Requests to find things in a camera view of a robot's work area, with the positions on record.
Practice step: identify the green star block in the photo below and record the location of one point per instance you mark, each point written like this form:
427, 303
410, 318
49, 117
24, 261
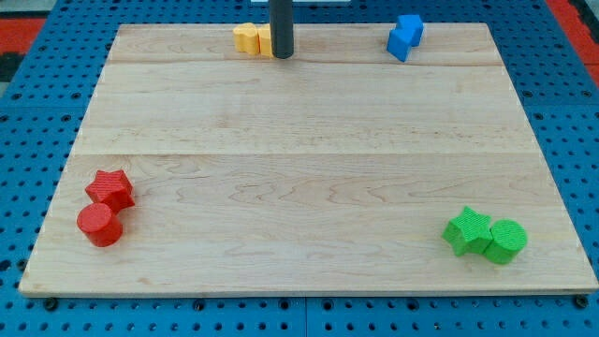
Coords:
468, 233

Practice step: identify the yellow block behind rod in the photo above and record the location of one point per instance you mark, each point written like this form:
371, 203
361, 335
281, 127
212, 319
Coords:
264, 39

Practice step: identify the green cylinder block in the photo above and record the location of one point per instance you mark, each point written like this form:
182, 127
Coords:
508, 239

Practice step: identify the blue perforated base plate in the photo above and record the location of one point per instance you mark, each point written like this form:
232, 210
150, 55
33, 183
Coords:
41, 112

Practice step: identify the red cylinder block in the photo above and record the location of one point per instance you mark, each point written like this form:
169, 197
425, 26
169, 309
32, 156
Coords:
100, 224

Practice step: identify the yellow heart block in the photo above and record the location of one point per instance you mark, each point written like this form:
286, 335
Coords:
246, 38

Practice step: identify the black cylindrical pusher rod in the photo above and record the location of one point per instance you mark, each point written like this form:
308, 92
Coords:
281, 28

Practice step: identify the blue pentagon block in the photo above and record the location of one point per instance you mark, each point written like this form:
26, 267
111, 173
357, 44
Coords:
411, 28

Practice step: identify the blue cube block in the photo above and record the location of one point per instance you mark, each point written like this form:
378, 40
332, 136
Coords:
399, 43

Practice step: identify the red star block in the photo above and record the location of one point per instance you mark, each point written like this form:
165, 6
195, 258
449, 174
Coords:
112, 188

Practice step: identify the wooden board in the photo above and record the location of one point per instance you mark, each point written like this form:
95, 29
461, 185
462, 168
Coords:
331, 173

